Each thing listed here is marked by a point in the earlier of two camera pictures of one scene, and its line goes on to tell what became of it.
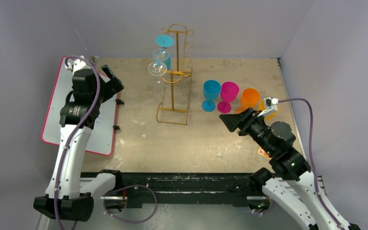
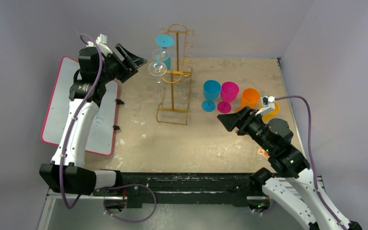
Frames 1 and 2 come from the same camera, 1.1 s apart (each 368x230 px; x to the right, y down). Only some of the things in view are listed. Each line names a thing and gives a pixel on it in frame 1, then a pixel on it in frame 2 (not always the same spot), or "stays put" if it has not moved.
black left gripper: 112,86 to 129,65
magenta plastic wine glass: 229,92 stays put
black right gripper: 246,120 stays put
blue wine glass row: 212,89 stays put
